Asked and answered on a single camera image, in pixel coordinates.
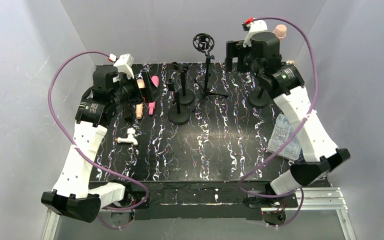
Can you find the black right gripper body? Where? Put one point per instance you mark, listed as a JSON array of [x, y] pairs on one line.
[[235, 52]]

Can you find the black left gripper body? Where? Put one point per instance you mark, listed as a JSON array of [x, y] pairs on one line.
[[137, 91]]

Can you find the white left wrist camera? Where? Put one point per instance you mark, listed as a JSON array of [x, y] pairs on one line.
[[123, 63]]

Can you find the black tripod shock-mount stand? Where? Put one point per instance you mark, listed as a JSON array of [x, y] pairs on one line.
[[205, 43]]

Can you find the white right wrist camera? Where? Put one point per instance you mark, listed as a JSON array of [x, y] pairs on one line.
[[252, 27]]

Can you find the pink microphone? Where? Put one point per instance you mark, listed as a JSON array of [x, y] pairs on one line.
[[152, 105]]

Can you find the black grey-mesh microphone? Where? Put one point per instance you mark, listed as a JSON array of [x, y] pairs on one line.
[[127, 112]]

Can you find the black round-base microphone stand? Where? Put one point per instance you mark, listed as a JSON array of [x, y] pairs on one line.
[[186, 96]]

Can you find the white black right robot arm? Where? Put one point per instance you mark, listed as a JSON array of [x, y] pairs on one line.
[[284, 84]]

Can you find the clear plastic parts box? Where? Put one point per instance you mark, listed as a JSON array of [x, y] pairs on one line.
[[282, 131]]

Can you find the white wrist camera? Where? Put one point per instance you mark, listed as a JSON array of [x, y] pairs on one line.
[[123, 63], [252, 27]]

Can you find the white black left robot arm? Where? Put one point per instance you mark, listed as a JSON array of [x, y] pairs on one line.
[[71, 195]]

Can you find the beige microphone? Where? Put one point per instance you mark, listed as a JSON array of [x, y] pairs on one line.
[[139, 107], [280, 31]]

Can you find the white plastic faucet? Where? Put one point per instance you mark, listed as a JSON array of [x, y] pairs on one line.
[[130, 139]]

